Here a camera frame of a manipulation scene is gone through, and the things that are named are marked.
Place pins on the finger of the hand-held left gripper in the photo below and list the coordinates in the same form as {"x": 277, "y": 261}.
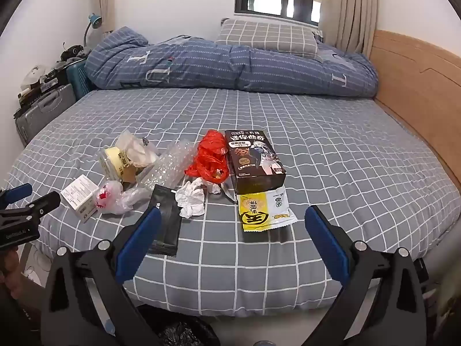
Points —
{"x": 36, "y": 205}
{"x": 16, "y": 193}

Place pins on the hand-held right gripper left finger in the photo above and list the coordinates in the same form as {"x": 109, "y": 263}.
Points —
{"x": 138, "y": 245}

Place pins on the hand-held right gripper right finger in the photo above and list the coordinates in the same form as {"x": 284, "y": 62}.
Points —
{"x": 327, "y": 245}

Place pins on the black pouch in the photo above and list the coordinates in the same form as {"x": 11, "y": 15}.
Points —
{"x": 165, "y": 220}

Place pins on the small white box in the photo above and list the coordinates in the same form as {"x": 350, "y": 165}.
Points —
{"x": 77, "y": 196}

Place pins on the clear bag with red print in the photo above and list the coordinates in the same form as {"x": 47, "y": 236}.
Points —
{"x": 111, "y": 196}

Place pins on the white tissue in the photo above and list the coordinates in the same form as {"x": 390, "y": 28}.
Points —
{"x": 191, "y": 198}

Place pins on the yellow white snack packet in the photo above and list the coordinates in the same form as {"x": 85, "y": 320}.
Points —
{"x": 263, "y": 211}

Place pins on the clear bubble wrap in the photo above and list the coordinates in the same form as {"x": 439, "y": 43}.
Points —
{"x": 169, "y": 165}

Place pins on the round white plush toy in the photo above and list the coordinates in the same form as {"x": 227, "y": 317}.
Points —
{"x": 113, "y": 162}

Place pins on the bin with black liner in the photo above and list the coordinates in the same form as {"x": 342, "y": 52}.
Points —
{"x": 183, "y": 331}

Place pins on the black snack box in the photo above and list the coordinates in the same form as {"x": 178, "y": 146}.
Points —
{"x": 252, "y": 162}

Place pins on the red cloth item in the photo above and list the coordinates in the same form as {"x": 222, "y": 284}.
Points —
{"x": 209, "y": 155}

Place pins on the grey checked bed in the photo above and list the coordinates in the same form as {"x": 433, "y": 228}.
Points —
{"x": 324, "y": 173}

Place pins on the grey suitcase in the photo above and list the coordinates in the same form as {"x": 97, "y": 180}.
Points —
{"x": 43, "y": 111}

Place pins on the white bag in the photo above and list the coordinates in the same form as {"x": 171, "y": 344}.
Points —
{"x": 34, "y": 75}

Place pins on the teal suitcase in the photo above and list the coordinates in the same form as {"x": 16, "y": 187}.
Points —
{"x": 77, "y": 79}

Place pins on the black clutter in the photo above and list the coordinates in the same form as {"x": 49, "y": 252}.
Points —
{"x": 74, "y": 52}

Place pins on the wooden headboard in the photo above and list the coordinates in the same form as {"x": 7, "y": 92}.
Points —
{"x": 414, "y": 79}

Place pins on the blue desk lamp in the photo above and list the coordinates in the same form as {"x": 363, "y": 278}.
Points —
{"x": 94, "y": 21}

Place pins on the blue striped duvet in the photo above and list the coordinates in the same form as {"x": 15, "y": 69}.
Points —
{"x": 201, "y": 65}

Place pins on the grey checked pillow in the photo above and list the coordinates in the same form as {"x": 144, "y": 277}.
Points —
{"x": 266, "y": 38}

